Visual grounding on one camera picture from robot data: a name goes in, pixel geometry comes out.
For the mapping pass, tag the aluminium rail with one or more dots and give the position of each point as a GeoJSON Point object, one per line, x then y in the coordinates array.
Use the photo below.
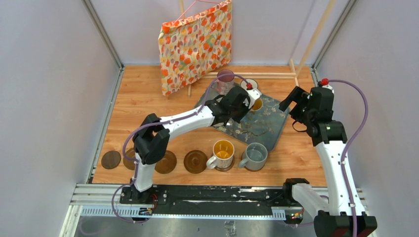
{"type": "Point", "coordinates": [103, 200]}

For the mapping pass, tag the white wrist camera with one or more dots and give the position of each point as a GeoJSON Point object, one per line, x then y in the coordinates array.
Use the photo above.
{"type": "Point", "coordinates": [253, 94]}
{"type": "Point", "coordinates": [328, 87]}

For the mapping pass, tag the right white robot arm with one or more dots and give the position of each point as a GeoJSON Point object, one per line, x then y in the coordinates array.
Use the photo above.
{"type": "Point", "coordinates": [343, 214]}

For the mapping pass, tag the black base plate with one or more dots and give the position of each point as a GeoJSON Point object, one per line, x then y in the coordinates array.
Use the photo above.
{"type": "Point", "coordinates": [212, 200]}

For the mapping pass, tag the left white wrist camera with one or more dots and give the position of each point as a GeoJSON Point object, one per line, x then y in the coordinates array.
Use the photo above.
{"type": "Point", "coordinates": [253, 94]}

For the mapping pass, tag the dark brown round coaster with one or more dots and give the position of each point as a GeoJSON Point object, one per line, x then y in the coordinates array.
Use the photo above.
{"type": "Point", "coordinates": [111, 159]}

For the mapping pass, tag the white mug black handle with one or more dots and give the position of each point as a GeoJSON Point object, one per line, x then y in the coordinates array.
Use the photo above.
{"type": "Point", "coordinates": [249, 84]}

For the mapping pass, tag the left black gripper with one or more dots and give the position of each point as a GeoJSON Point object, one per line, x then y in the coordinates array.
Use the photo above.
{"type": "Point", "coordinates": [245, 104]}

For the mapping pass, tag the floral fabric bag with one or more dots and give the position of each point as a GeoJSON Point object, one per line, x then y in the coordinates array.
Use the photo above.
{"type": "Point", "coordinates": [192, 47]}

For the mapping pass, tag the white floral mug yellow inside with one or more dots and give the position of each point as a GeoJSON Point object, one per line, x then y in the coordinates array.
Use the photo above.
{"type": "Point", "coordinates": [222, 154]}

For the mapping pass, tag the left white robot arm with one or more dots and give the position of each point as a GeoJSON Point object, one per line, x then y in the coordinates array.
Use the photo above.
{"type": "Point", "coordinates": [150, 140]}

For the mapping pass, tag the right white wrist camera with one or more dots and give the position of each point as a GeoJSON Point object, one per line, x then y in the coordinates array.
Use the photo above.
{"type": "Point", "coordinates": [328, 87]}

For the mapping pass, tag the grey ceramic mug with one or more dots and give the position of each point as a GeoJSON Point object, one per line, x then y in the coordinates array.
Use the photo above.
{"type": "Point", "coordinates": [254, 157]}

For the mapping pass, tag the pink mug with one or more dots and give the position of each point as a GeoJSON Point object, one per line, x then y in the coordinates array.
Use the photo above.
{"type": "Point", "coordinates": [225, 81]}

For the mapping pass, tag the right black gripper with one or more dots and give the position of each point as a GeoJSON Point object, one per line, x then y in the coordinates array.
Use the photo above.
{"type": "Point", "coordinates": [299, 96]}

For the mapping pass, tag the blue butterfly mug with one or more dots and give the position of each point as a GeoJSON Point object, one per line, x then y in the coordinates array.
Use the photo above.
{"type": "Point", "coordinates": [257, 104]}

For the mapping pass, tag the blue floral serving tray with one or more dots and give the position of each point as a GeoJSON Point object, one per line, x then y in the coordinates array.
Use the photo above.
{"type": "Point", "coordinates": [262, 126]}

